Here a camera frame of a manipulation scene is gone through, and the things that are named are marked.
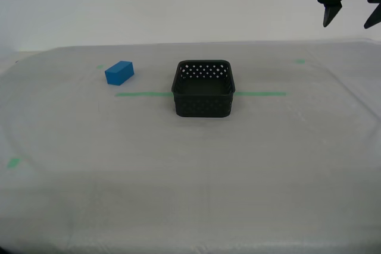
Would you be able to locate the black perforated plastic basket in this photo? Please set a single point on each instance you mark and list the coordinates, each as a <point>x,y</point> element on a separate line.
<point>202,106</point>

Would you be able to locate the blue rectangular block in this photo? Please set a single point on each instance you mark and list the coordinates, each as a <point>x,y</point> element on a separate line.
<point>119,74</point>

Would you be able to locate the long green tape strip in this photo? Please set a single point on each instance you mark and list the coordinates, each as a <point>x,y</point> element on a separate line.
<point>140,94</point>

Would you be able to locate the white woven table cover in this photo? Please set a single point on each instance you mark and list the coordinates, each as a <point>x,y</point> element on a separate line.
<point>178,161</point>

